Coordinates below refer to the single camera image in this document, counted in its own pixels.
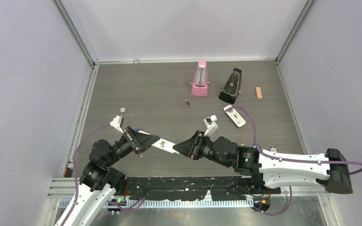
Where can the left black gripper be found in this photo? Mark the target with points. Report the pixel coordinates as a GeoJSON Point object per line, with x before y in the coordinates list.
{"type": "Point", "coordinates": [141, 141]}

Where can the pink metronome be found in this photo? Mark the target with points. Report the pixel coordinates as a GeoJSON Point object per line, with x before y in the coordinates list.
{"type": "Point", "coordinates": [200, 82]}

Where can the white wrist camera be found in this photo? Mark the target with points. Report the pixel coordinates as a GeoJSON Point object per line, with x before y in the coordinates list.
{"type": "Point", "coordinates": [211, 125]}
{"type": "Point", "coordinates": [117, 123]}

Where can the poker chip four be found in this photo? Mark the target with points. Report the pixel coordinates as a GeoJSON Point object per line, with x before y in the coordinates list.
{"type": "Point", "coordinates": [273, 149]}

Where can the lone poker chip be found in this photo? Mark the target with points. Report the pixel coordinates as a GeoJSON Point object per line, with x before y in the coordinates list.
{"type": "Point", "coordinates": [122, 110]}

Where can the white remote control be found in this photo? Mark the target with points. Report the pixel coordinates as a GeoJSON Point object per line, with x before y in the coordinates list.
{"type": "Point", "coordinates": [165, 145]}
{"type": "Point", "coordinates": [235, 117]}

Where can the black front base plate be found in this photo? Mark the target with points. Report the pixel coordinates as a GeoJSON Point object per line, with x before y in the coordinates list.
{"type": "Point", "coordinates": [220, 188]}

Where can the black metronome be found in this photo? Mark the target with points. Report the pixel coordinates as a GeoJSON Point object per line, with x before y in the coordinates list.
{"type": "Point", "coordinates": [231, 90]}

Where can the white slotted cable duct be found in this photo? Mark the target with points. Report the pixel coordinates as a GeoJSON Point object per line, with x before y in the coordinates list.
{"type": "Point", "coordinates": [204, 203]}

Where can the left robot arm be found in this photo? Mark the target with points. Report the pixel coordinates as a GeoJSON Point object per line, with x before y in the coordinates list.
{"type": "Point", "coordinates": [99, 181]}

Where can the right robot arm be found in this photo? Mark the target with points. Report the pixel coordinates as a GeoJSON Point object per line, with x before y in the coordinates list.
{"type": "Point", "coordinates": [272, 170]}

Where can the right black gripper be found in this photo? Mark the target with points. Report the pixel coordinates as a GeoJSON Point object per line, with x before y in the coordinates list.
{"type": "Point", "coordinates": [191, 148]}

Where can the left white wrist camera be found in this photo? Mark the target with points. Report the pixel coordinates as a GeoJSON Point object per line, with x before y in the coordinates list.
{"type": "Point", "coordinates": [117, 123]}

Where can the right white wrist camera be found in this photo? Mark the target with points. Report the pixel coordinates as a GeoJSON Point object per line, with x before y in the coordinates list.
{"type": "Point", "coordinates": [211, 125]}

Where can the orange block near right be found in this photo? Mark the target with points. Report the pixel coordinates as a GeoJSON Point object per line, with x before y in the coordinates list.
{"type": "Point", "coordinates": [258, 92]}

